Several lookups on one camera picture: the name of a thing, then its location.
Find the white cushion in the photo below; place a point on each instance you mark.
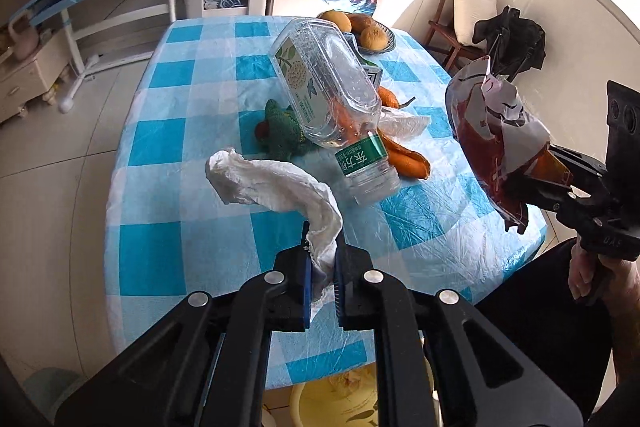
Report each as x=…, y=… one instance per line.
x=472, y=7

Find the round yellow-brown fruit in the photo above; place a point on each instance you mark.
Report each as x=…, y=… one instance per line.
x=373, y=38

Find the drink carton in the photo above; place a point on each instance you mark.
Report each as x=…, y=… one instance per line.
x=372, y=77

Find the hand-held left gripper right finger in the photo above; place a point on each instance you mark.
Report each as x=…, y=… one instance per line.
x=341, y=287

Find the fruit bowl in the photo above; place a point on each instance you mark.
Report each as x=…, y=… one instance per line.
x=389, y=41

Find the yellow mango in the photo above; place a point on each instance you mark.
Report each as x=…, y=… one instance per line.
x=335, y=21

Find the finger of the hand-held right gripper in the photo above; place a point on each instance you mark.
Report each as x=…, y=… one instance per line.
x=545, y=194
x=582, y=169

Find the white paper towel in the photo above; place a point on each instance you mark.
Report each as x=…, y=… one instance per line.
x=280, y=182

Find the yellow plastic bin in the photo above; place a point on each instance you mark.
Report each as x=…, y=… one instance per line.
x=320, y=407

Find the cream television cabinet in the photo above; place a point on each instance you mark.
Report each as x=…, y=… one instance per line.
x=30, y=82

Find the person's black clothing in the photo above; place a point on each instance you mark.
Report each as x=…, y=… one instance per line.
x=525, y=307

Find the person's right forearm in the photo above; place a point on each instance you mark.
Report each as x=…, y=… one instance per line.
x=625, y=332

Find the orange carrot with stem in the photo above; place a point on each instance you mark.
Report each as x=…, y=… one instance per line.
x=387, y=97

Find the wooden chair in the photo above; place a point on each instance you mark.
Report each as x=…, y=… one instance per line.
x=442, y=37

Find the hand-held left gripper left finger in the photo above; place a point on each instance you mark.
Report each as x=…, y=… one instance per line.
x=302, y=287

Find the red and white snack bag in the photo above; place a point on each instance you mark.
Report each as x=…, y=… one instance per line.
x=480, y=132

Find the white plastic bag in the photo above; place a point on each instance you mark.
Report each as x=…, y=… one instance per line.
x=405, y=124

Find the brown potato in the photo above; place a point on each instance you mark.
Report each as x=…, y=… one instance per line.
x=362, y=23

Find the large clear plastic bottle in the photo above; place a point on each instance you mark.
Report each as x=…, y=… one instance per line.
x=320, y=72

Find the person's right hand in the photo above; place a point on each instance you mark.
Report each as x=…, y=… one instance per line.
x=582, y=277

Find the blue checked tablecloth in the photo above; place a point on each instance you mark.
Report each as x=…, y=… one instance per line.
x=200, y=227

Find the small green label plastic bottle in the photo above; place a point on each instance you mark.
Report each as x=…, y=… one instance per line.
x=367, y=177

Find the pale grey plastic chair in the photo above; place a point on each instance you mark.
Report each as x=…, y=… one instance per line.
x=50, y=392

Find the black umbrella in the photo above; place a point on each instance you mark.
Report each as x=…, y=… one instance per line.
x=510, y=32

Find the green knitted toy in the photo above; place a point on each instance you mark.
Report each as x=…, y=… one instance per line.
x=285, y=132

